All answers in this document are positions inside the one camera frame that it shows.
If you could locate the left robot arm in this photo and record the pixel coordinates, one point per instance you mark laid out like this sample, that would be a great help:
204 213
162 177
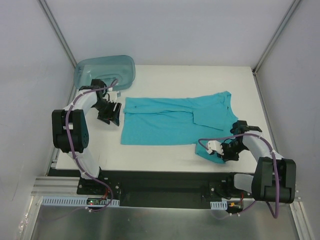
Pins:
70 132

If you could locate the aluminium frame post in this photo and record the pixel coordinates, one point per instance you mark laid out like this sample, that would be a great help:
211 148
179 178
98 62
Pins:
57 31
277 34

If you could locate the white cable duct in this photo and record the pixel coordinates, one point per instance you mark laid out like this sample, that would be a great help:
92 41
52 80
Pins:
68 201
219 205

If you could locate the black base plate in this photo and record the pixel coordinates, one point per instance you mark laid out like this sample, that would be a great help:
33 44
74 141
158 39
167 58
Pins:
174 200

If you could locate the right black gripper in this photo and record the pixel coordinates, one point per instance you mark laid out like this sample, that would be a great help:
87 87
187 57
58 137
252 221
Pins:
229 150

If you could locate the left white cable duct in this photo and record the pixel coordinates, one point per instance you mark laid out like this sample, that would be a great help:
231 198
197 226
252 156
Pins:
68 201

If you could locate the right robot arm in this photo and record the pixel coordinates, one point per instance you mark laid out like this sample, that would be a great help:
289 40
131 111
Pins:
274 179

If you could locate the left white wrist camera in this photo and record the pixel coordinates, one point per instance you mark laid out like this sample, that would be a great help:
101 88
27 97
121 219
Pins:
112 96

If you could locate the teal t shirt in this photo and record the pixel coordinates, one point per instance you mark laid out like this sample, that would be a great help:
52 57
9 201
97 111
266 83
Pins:
178 121

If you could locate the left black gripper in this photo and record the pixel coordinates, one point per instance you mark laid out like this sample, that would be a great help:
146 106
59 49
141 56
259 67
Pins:
108 110

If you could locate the right white cable duct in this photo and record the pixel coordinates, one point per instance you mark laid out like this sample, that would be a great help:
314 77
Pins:
219 205

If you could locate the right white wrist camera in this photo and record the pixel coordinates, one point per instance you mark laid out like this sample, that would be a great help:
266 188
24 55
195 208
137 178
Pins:
214 146

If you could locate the translucent blue plastic bin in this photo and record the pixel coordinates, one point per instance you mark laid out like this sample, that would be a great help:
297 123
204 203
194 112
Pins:
107 69

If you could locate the right aluminium frame post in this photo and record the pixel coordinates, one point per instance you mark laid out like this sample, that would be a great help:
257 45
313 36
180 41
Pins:
277 34

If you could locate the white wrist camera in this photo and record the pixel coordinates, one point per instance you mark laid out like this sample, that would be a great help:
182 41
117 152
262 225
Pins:
214 146
112 96

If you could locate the left aluminium frame post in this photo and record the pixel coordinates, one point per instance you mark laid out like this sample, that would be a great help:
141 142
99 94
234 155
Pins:
57 31

